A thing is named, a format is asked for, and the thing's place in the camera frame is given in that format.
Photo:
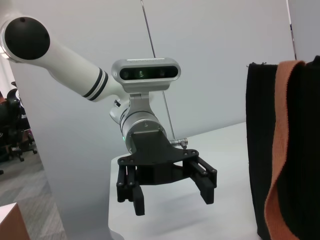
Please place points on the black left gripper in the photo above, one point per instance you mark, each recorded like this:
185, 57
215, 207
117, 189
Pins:
155, 155

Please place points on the black fabric food bag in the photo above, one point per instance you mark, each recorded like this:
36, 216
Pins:
260, 125

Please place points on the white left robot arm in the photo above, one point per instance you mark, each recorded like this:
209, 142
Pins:
75, 67

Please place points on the brown cardboard box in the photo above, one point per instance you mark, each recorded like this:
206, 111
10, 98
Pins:
15, 225

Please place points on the black office chair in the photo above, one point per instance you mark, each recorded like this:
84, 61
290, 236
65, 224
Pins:
17, 117

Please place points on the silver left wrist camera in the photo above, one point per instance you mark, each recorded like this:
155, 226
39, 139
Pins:
147, 73

